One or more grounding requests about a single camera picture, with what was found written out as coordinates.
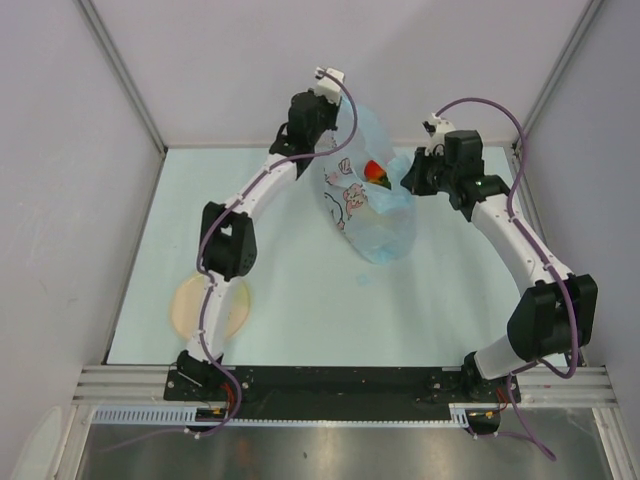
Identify round beige ceramic plate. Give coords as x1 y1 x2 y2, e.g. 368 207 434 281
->
169 269 255 346

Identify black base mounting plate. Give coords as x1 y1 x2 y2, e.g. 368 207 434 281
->
169 366 521 425

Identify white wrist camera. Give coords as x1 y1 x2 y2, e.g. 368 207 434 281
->
313 67 345 106
422 113 456 151

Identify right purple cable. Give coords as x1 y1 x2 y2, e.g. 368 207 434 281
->
432 97 584 461

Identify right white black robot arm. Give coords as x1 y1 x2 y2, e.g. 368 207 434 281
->
401 123 598 401

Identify fake orange persimmon fruit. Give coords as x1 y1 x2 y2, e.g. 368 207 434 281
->
364 160 391 190

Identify left aluminium corner post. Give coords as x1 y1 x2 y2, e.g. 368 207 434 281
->
73 0 168 160

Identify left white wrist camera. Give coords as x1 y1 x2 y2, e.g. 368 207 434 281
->
313 67 345 106

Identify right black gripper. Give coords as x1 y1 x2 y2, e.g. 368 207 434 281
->
401 147 458 196

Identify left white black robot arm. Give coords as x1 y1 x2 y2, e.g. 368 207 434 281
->
163 88 342 401

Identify white slotted cable duct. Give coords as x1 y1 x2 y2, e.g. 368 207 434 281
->
93 402 474 429

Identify aluminium corner post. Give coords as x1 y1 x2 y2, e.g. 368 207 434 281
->
73 0 168 160
523 0 606 135

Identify right aluminium corner post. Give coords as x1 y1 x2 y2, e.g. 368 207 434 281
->
523 0 606 135

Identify aluminium front frame rail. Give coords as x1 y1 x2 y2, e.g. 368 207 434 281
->
72 365 618 408

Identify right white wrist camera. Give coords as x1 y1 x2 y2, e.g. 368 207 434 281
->
422 113 456 151

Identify light blue plastic bag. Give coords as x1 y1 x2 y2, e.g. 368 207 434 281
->
310 102 416 265

